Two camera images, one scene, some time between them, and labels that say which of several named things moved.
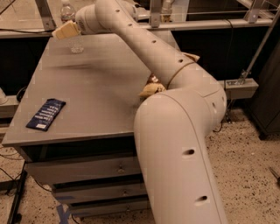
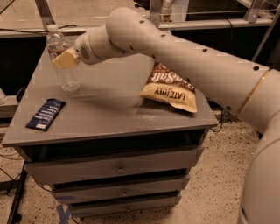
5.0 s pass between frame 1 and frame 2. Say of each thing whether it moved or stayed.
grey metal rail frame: stayed
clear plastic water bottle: moved
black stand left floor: stayed
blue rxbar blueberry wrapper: stayed
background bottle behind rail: stayed
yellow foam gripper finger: moved
